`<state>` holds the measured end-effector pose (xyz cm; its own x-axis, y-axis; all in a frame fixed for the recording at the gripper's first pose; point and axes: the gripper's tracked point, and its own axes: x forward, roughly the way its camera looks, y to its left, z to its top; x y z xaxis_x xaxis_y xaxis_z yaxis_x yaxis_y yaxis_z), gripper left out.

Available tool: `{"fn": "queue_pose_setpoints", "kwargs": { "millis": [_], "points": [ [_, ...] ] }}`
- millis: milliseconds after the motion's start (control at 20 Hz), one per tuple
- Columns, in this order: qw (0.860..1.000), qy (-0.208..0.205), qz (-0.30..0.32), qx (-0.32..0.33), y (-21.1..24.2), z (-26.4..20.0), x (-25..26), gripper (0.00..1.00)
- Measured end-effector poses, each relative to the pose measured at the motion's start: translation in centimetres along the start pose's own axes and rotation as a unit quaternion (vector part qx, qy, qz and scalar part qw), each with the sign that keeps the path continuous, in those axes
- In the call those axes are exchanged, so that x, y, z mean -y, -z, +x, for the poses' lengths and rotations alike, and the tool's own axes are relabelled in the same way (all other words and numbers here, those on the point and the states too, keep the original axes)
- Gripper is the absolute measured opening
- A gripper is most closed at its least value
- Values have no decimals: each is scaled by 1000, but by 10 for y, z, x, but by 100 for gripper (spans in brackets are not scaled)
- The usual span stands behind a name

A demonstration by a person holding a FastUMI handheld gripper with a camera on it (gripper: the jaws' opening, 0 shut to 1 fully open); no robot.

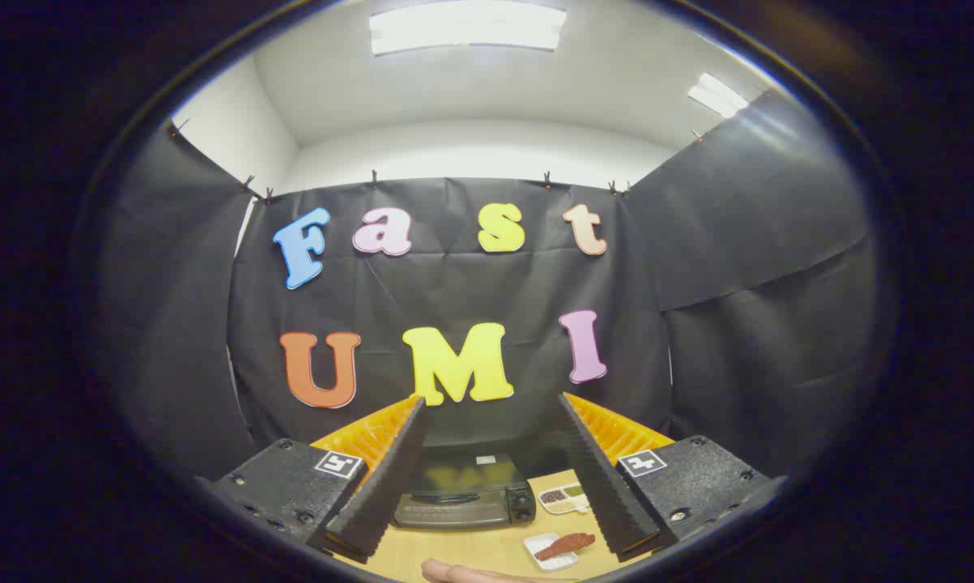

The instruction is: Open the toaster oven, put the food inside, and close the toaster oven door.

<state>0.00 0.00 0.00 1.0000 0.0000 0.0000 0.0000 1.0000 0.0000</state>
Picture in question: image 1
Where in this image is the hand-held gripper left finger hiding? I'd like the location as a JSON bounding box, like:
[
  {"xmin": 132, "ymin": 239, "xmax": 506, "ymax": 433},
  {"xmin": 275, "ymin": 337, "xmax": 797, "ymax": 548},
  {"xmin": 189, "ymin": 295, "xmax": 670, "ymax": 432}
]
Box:
[{"xmin": 195, "ymin": 394, "xmax": 429, "ymax": 565}]

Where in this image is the black backdrop cloth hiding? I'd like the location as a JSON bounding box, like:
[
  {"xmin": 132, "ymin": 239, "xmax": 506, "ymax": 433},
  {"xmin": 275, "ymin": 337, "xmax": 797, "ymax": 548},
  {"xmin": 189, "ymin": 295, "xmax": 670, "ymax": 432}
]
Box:
[{"xmin": 90, "ymin": 89, "xmax": 880, "ymax": 487}]

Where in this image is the black toaster oven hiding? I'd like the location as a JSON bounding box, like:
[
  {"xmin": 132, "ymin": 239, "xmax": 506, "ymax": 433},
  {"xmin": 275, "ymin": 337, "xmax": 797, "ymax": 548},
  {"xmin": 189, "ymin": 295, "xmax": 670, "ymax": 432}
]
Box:
[{"xmin": 391, "ymin": 449, "xmax": 538, "ymax": 531}]

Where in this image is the large ceiling light panel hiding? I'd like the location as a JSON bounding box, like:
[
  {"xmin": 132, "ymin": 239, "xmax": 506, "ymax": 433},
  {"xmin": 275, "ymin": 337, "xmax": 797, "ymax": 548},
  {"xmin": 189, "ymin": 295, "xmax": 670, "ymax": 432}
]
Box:
[{"xmin": 369, "ymin": 0, "xmax": 568, "ymax": 56}]

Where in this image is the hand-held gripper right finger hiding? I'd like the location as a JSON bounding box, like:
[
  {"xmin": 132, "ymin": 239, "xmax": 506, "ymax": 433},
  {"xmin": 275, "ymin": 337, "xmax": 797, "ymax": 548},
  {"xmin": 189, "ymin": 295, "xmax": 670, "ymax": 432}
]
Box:
[{"xmin": 558, "ymin": 392, "xmax": 787, "ymax": 564}]

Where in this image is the red raw steak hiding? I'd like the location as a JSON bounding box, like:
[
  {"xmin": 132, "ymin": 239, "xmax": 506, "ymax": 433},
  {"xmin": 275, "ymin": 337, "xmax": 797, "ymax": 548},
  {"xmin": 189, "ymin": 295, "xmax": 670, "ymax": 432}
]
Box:
[{"xmin": 534, "ymin": 532, "xmax": 597, "ymax": 563}]

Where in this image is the white rectangular tray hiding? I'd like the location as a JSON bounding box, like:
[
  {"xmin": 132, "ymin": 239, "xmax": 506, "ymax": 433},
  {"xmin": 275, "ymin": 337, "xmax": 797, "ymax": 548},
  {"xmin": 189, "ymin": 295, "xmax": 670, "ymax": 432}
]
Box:
[{"xmin": 524, "ymin": 532, "xmax": 580, "ymax": 572}]

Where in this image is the small ceiling light panel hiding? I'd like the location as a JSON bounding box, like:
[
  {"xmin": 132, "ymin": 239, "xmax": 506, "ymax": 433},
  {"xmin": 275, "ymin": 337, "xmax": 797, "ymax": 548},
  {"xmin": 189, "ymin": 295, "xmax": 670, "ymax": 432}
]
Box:
[{"xmin": 687, "ymin": 71, "xmax": 751, "ymax": 120}]

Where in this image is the white divided dish with beans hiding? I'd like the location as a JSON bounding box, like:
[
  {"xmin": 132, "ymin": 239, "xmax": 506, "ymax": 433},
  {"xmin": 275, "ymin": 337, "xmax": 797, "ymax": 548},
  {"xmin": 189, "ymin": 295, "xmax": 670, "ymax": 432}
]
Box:
[{"xmin": 538, "ymin": 483, "xmax": 591, "ymax": 516}]

